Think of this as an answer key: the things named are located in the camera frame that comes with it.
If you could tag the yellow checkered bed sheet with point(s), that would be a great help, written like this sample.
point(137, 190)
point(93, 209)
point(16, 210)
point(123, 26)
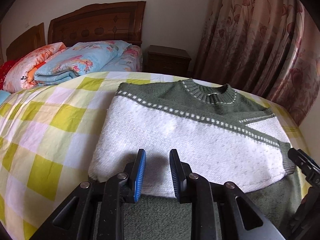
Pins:
point(49, 134)

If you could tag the red patterned cloth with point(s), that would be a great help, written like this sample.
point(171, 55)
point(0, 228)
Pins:
point(4, 69)

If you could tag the dark wooden headboard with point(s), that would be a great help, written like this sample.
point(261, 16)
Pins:
point(99, 22)

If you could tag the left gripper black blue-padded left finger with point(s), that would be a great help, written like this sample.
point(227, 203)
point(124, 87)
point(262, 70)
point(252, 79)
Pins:
point(135, 171)

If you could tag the green and white knit sweater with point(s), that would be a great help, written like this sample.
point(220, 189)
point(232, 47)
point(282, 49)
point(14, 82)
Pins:
point(220, 133)

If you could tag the blue floral folded quilt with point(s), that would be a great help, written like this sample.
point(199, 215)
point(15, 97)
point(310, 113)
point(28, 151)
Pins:
point(81, 59)

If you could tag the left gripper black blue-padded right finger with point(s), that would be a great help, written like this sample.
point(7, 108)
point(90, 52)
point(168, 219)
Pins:
point(180, 173)

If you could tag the pink orange floral folded quilt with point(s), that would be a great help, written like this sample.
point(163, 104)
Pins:
point(21, 75)

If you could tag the pink floral curtain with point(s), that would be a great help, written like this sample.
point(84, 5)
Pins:
point(269, 48)

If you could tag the dark wooden nightstand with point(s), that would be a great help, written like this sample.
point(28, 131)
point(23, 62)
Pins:
point(168, 61)

